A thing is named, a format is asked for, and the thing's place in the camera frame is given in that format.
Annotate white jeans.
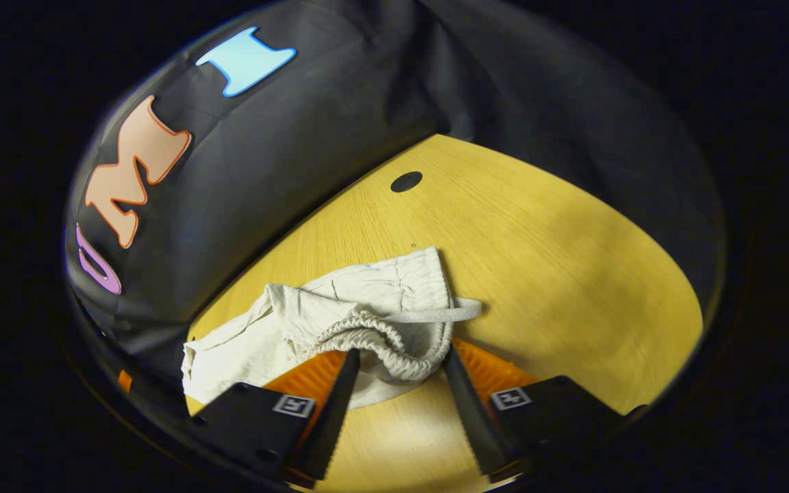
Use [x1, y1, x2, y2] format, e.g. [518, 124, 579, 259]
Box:
[181, 246, 483, 410]

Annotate black backdrop cloth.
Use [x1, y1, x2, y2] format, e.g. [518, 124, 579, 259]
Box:
[64, 0, 727, 384]

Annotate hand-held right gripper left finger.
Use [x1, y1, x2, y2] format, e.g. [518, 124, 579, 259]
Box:
[189, 349, 362, 489]

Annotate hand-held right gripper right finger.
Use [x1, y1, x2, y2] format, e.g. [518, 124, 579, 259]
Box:
[441, 338, 649, 483]

